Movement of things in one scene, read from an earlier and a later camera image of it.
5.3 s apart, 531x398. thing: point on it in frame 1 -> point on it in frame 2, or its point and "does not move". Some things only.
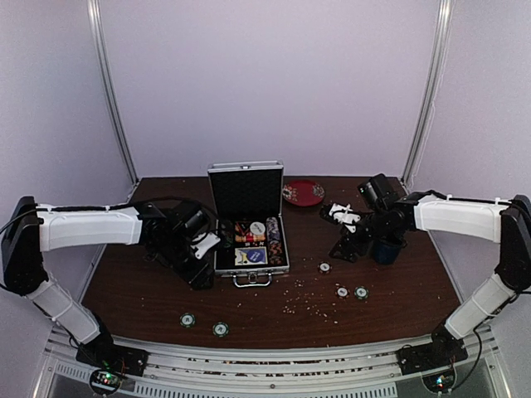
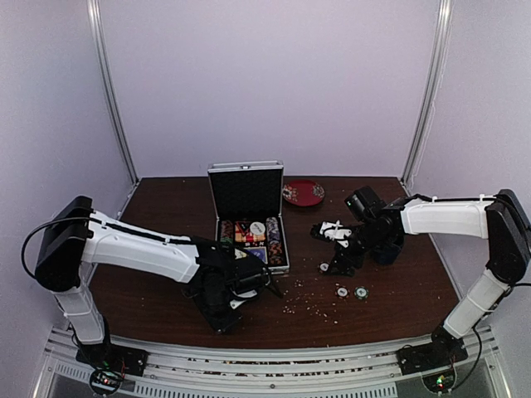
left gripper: x=196 y=276 -> x=221 y=324
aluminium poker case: x=246 y=198 does not move
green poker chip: x=361 y=292 does not move
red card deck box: x=243 y=234 does not move
